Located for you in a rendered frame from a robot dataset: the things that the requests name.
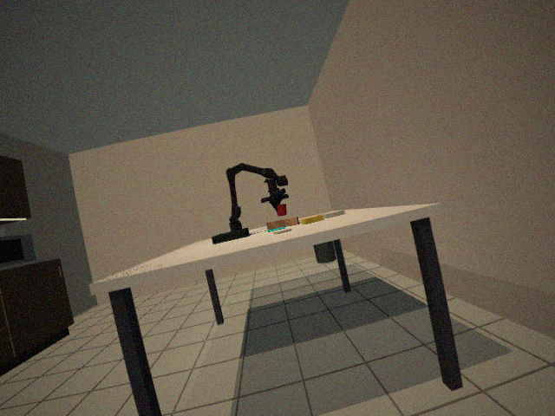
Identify tan wooden bar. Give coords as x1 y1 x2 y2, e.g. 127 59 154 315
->
266 217 299 230

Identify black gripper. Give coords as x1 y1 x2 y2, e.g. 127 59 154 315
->
261 187 289 211

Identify beige flat rectangular slab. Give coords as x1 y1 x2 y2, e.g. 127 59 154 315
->
319 211 345 218

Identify yellow rectangular block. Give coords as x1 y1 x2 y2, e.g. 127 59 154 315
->
301 215 323 224

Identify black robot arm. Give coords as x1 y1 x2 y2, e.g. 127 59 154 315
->
225 163 288 232

